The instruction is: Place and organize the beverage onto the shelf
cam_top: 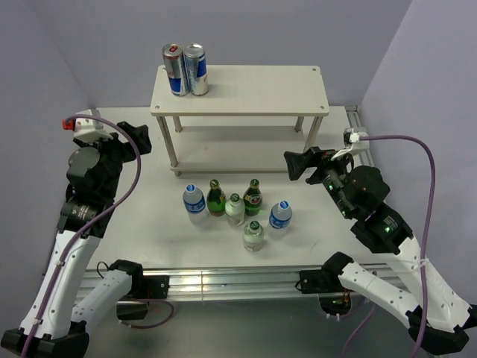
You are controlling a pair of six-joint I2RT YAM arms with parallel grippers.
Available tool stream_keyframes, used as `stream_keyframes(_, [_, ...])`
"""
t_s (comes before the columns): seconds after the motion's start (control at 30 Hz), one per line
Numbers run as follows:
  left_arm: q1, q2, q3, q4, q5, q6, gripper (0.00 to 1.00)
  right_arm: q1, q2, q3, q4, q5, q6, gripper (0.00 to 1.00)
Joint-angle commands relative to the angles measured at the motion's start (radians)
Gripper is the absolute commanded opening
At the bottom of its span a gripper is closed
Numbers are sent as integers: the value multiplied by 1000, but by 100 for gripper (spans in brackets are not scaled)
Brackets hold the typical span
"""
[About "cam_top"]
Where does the dark green glass bottle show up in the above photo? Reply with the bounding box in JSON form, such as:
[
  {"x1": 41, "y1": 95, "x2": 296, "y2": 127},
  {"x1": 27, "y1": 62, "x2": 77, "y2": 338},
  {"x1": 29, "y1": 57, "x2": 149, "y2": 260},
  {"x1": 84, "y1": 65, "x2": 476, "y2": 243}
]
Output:
[
  {"x1": 206, "y1": 179, "x2": 227, "y2": 217},
  {"x1": 243, "y1": 179, "x2": 262, "y2": 216}
]

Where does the white two-tier shelf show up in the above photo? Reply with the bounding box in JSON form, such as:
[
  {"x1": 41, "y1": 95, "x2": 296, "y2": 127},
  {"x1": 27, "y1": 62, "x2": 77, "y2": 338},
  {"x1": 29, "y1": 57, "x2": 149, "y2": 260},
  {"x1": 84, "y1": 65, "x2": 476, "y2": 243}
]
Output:
[{"x1": 150, "y1": 65, "x2": 330, "y2": 176}]

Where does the clear glass bottle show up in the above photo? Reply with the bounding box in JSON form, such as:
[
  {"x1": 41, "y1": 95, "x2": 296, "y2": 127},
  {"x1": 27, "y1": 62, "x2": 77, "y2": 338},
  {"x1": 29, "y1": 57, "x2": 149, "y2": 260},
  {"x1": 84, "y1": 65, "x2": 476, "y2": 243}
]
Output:
[
  {"x1": 242, "y1": 220, "x2": 265, "y2": 252},
  {"x1": 225, "y1": 193, "x2": 245, "y2": 226}
]

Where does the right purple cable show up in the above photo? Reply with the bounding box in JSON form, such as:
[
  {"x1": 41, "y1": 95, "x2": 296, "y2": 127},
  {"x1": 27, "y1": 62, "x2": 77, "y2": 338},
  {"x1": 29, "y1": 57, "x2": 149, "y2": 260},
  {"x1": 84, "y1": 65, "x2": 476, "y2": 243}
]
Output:
[{"x1": 341, "y1": 134, "x2": 437, "y2": 358}]

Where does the aluminium front rail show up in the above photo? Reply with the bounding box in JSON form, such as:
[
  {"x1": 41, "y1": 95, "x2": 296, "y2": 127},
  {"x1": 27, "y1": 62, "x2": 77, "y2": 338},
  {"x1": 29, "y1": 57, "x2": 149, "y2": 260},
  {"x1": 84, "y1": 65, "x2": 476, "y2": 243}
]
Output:
[{"x1": 40, "y1": 266, "x2": 407, "y2": 303}]

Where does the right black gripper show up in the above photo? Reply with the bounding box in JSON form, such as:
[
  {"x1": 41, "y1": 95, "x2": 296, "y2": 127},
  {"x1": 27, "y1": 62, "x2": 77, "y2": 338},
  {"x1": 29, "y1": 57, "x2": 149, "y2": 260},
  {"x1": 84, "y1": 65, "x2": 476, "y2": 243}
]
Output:
[{"x1": 282, "y1": 144, "x2": 355, "y2": 217}]

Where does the water bottle blue label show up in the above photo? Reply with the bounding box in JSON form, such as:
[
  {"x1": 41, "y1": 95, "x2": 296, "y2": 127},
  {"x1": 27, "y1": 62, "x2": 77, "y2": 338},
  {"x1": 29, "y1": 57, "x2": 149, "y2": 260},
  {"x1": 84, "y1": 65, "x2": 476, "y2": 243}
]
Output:
[
  {"x1": 183, "y1": 183, "x2": 207, "y2": 225},
  {"x1": 268, "y1": 200, "x2": 292, "y2": 239}
]

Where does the silver-top energy drink can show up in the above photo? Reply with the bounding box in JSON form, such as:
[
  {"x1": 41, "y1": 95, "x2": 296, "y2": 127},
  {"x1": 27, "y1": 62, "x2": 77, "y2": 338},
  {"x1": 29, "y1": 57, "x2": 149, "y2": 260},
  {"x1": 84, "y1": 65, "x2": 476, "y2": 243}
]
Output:
[{"x1": 184, "y1": 43, "x2": 208, "y2": 96}]

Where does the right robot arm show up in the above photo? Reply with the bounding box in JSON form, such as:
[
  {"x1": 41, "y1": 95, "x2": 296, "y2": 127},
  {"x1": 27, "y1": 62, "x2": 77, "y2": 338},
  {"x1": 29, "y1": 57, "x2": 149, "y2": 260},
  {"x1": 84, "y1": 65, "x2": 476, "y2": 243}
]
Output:
[{"x1": 284, "y1": 147, "x2": 476, "y2": 355}]

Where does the red-top energy drink can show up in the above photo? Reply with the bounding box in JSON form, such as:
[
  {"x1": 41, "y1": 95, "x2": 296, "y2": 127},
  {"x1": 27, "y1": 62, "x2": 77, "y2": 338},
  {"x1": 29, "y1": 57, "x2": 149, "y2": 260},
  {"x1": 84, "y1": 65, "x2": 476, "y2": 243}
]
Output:
[{"x1": 162, "y1": 43, "x2": 189, "y2": 96}]

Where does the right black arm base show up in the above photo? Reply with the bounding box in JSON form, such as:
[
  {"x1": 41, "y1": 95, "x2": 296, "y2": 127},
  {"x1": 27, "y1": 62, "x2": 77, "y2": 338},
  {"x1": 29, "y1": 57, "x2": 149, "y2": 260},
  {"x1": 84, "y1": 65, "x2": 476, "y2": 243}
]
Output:
[{"x1": 294, "y1": 269, "x2": 352, "y2": 315}]

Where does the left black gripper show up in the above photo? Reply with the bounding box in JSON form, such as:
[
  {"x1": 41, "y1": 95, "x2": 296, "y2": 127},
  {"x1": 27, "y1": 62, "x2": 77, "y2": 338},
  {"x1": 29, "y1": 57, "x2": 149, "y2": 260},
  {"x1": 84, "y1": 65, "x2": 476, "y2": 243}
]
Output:
[{"x1": 74, "y1": 121, "x2": 151, "y2": 199}]

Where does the purple cable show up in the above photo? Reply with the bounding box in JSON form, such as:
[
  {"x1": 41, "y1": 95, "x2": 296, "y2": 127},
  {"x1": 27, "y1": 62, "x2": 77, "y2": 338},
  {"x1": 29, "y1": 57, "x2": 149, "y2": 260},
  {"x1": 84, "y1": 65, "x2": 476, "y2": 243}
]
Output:
[
  {"x1": 341, "y1": 134, "x2": 437, "y2": 358},
  {"x1": 20, "y1": 116, "x2": 142, "y2": 358}
]

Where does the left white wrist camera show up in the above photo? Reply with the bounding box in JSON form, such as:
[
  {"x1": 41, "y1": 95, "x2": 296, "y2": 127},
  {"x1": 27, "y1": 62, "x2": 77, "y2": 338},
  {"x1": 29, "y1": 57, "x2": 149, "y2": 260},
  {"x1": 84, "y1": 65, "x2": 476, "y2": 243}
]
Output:
[{"x1": 62, "y1": 117, "x2": 113, "y2": 143}]

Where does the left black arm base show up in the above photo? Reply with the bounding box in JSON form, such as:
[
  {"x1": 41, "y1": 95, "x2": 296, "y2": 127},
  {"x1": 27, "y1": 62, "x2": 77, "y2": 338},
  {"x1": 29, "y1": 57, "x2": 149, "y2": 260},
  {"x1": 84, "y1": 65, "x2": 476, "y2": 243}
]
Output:
[{"x1": 116, "y1": 275, "x2": 169, "y2": 321}]

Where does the aluminium side rail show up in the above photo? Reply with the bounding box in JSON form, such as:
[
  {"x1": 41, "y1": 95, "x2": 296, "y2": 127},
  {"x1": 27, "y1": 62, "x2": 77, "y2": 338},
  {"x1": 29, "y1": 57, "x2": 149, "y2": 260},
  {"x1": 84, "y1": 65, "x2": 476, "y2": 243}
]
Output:
[{"x1": 345, "y1": 105, "x2": 374, "y2": 166}]

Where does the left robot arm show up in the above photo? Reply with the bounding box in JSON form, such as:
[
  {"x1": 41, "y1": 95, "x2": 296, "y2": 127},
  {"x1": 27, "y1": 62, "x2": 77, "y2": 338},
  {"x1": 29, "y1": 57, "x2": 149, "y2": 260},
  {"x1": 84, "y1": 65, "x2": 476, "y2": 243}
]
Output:
[{"x1": 1, "y1": 118, "x2": 152, "y2": 357}]

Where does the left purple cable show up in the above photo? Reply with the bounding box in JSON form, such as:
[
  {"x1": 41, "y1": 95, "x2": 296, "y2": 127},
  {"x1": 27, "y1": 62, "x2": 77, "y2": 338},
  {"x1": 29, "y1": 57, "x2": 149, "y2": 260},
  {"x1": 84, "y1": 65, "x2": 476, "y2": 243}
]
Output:
[{"x1": 20, "y1": 116, "x2": 142, "y2": 358}]

